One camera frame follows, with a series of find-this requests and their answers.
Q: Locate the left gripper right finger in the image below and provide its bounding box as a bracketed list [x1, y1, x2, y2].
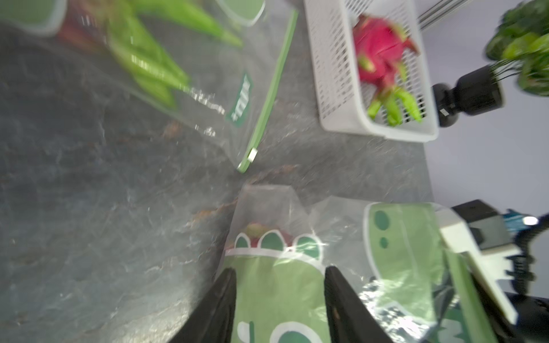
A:
[324, 266, 393, 343]

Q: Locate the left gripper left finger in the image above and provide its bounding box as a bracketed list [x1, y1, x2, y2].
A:
[169, 268, 237, 343]

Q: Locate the zip-top bag green print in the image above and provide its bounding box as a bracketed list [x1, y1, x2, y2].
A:
[1, 1, 298, 172]
[220, 185, 496, 342]

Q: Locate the pink dragon fruit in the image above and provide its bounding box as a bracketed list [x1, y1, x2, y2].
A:
[230, 223, 293, 251]
[353, 14, 423, 127]

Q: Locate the dragon fruit in far bag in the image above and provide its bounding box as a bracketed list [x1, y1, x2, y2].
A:
[56, 1, 107, 54]

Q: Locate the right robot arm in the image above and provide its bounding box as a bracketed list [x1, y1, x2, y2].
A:
[474, 214, 548, 342]

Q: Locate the potted green plant black vase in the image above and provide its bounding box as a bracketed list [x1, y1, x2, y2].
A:
[433, 1, 548, 127]

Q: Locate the white plastic basket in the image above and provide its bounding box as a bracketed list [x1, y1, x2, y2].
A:
[305, 1, 439, 143]

